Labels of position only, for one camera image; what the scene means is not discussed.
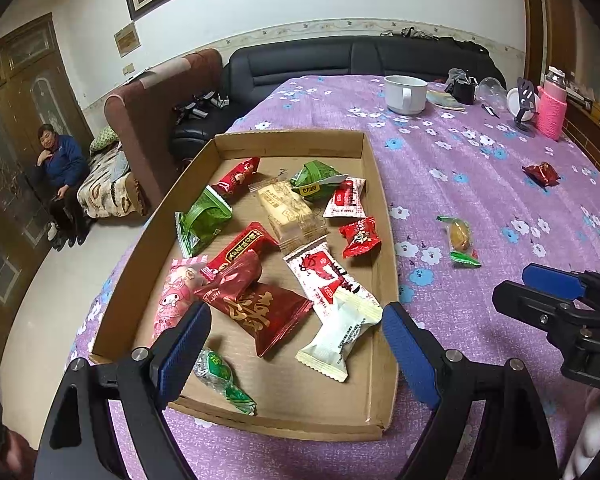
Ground white round container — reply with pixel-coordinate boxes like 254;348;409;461
506;88;535;122

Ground black gadgets on sofa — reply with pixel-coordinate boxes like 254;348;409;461
173;90;230;124

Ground seated person in blue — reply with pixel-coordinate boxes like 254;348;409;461
36;124;88;247

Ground red long snack packet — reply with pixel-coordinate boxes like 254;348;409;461
201;221;279;282

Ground green snack packet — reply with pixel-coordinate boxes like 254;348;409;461
289;159;348;203

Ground red white snack packet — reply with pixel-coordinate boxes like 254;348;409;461
323;177;366;219

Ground dark red candy packet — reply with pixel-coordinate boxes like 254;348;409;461
522;162;560;188

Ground large dark red packet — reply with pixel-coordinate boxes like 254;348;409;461
194;249;313;358

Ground white cream snack packet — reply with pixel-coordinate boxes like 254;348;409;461
296;288;382;382

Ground brown armchair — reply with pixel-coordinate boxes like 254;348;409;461
104;49;223;210

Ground clear beige wafer snack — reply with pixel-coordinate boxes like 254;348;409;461
249;177;328;256

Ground red square snack packet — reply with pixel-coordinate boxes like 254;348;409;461
339;217;381;258

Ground patterned blanket bed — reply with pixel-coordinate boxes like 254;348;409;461
76;126;147;220

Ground small red white packet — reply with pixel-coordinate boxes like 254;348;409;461
284;235;379;322

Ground small black cup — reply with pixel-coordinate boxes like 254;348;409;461
445;68;478;105

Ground pink cartoon snack packet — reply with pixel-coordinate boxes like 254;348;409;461
151;255;208;341

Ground white ceramic mug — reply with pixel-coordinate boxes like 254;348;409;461
384;75;428;115

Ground wooden door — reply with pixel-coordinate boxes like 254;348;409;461
0;15;92;365

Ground green booklet on table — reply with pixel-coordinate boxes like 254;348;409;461
427;89;466;112

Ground yellow cake clear packet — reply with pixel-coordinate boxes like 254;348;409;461
437;216;481;268

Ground red packet upper tray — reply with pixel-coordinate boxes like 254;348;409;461
211;157;260;198

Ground black leather sofa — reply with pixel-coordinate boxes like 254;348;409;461
169;29;505;162

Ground clear plastic cup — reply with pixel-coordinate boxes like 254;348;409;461
477;77;507;110

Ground cardboard tray box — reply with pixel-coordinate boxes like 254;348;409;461
88;128;401;443

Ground black phone stand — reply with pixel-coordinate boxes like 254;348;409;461
514;77;535;132

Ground white gloved right hand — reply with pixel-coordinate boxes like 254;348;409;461
562;388;600;480

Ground wooden cabinet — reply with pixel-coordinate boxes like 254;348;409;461
524;0;600;170

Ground green packet in tray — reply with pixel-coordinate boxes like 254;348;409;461
174;185;233;258

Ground pink sleeved bottle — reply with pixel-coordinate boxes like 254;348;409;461
536;65;567;141

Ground purple floral tablecloth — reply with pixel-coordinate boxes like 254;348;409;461
66;74;600;480

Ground green clear candy wrapper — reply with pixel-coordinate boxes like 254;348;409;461
193;348;257;416

